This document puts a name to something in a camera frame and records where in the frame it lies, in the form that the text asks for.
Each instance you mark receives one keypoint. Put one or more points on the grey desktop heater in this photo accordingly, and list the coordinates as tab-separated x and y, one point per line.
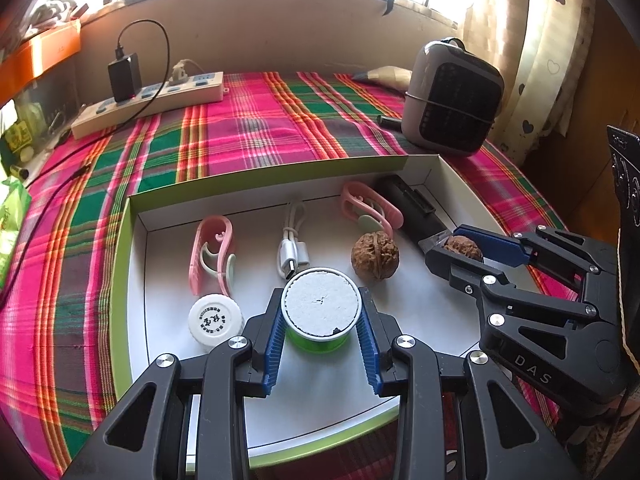
450	100

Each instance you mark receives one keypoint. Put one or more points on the heart-patterned curtain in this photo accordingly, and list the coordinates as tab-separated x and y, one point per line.
545	60

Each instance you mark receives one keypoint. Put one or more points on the green tissue pack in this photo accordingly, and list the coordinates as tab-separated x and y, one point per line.
11	230

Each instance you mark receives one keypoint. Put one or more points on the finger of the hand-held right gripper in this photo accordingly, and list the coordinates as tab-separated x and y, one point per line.
465	275
500	247

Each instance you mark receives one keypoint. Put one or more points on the black charger adapter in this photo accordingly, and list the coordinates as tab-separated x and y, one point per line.
125	77

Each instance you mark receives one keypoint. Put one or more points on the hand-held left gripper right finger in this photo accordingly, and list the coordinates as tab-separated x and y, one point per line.
367	355

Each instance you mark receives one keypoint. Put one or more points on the green container with white lid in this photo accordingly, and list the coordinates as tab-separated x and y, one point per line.
320	305

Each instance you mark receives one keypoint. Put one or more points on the brown walnut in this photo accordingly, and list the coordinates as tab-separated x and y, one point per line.
375	255
462	249

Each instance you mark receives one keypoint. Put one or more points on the plaid tablecloth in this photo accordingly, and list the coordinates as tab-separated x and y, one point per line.
250	130

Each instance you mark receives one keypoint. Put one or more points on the orange box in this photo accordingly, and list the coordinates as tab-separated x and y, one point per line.
40	60

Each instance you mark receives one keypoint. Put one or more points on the white plug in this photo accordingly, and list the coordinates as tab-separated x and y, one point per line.
181	74

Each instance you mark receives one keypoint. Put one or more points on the green and white cardboard box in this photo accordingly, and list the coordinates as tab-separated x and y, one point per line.
165	360

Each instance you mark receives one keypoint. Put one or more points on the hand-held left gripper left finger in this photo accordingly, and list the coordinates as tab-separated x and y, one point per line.
272	350

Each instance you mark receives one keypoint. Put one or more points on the black window hook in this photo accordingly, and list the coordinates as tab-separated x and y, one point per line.
395	0

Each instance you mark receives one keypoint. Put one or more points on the white power strip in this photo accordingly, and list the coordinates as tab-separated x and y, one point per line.
150	105

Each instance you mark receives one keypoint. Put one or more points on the black flashlight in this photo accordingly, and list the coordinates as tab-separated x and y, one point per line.
407	205

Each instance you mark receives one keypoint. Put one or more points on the pink plastic clip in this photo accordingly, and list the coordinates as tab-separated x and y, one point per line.
385	210
212	240

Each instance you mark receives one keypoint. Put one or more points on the beige cone-shaped bag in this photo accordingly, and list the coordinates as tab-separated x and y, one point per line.
387	77

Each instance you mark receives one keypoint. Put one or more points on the small white jar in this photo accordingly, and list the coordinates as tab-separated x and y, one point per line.
215	320

